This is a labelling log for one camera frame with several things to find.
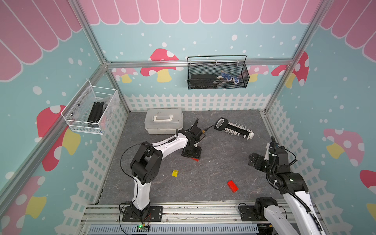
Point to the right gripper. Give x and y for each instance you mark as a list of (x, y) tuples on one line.
[(258, 162)]

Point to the blue white item in basket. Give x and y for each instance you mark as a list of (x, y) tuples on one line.
[(226, 78)]

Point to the small green-lit circuit board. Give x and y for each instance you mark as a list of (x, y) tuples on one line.
[(143, 229)]

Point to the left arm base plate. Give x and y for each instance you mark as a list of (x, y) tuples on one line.
[(149, 214)]

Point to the black wire wall basket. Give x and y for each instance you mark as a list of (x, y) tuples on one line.
[(204, 70)]

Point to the small wooden-handled screwdriver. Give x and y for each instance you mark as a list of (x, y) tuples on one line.
[(206, 129)]

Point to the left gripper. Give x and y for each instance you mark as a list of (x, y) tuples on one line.
[(196, 155)]

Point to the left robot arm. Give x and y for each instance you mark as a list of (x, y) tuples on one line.
[(146, 163)]

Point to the black box in white basket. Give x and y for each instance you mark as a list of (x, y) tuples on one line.
[(95, 114)]

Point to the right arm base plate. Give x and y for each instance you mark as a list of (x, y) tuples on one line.
[(252, 213)]

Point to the white wire wall basket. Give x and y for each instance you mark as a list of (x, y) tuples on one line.
[(77, 111)]

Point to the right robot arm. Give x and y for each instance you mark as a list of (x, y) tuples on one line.
[(277, 168)]

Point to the yellow small block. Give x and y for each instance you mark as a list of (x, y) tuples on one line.
[(175, 173)]

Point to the white plastic storage box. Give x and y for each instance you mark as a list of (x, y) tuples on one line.
[(164, 121)]

